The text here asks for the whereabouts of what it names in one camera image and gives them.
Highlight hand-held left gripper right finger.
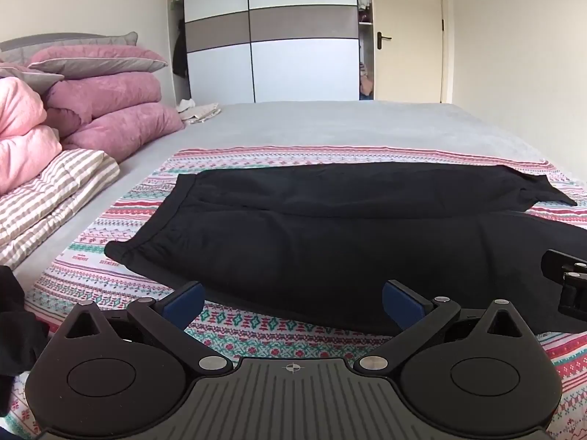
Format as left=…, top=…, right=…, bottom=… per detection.
left=355, top=279, right=535, bottom=373

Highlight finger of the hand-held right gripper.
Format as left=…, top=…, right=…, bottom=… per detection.
left=541, top=249, right=587, bottom=318

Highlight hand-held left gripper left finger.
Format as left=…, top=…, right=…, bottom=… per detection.
left=55, top=281, right=234, bottom=375

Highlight black pants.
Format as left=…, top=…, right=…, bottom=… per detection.
left=105, top=161, right=587, bottom=337

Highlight patterned red green blanket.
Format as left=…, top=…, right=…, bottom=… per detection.
left=0, top=147, right=587, bottom=440

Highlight dark cloth pile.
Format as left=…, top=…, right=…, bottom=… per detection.
left=0, top=263, right=50, bottom=418

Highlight striped quilt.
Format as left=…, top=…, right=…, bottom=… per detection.
left=0, top=149, right=121, bottom=271

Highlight pink quilted pillow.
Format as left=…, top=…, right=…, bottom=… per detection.
left=62, top=102, right=185, bottom=150
left=43, top=72, right=163, bottom=121

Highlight folded beige cloth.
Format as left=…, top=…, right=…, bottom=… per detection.
left=176, top=99, right=222, bottom=124

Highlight pink fleece blanket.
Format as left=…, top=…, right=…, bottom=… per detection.
left=0, top=76, right=63, bottom=195

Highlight cream door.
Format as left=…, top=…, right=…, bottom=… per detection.
left=371, top=0, right=449, bottom=104

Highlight white and grey wardrobe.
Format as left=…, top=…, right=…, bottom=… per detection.
left=166, top=0, right=375, bottom=104

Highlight pink pillow with grey back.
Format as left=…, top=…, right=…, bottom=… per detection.
left=28, top=46, right=169, bottom=77

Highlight grey headboard pillow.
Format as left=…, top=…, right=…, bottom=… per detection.
left=0, top=32, right=139, bottom=53

